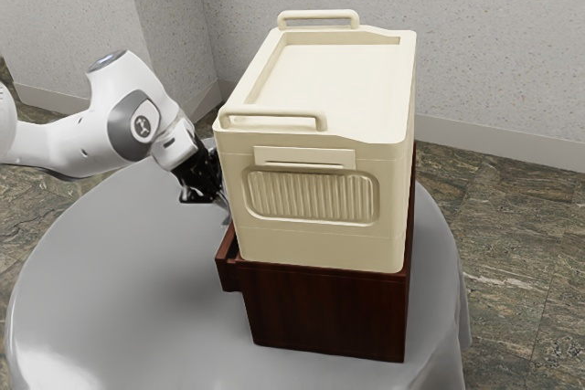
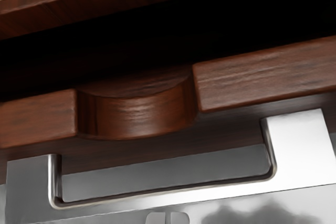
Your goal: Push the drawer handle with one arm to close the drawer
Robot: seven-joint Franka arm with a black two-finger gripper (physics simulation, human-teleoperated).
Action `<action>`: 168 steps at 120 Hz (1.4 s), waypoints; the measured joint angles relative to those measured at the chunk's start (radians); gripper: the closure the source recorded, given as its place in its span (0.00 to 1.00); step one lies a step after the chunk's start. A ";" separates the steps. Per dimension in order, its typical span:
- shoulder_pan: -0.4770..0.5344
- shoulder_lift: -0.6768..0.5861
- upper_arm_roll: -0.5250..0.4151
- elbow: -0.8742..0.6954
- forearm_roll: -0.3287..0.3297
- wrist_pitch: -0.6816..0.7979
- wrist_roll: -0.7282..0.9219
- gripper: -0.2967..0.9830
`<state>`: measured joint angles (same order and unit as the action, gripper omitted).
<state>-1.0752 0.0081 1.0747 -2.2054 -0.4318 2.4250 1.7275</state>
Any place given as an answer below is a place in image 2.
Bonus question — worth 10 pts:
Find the wooden drawer with metal handle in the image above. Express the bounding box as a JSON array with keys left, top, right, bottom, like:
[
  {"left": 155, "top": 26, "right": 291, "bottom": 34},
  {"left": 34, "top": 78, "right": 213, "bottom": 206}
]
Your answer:
[{"left": 0, "top": 34, "right": 336, "bottom": 211}]

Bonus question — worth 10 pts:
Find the dark wooden cabinet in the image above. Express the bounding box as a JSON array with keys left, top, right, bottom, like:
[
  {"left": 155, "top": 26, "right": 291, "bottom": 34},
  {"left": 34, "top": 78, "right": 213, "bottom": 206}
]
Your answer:
[{"left": 0, "top": 0, "right": 336, "bottom": 224}]

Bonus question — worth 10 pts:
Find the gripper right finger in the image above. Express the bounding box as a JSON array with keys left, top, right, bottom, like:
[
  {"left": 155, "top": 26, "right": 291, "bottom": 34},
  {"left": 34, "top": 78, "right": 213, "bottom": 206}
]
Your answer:
[{"left": 167, "top": 211, "right": 190, "bottom": 224}]

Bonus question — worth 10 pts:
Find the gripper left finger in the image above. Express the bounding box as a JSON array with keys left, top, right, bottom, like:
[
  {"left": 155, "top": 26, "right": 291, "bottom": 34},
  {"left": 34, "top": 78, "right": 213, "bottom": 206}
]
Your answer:
[{"left": 145, "top": 211, "right": 167, "bottom": 224}]

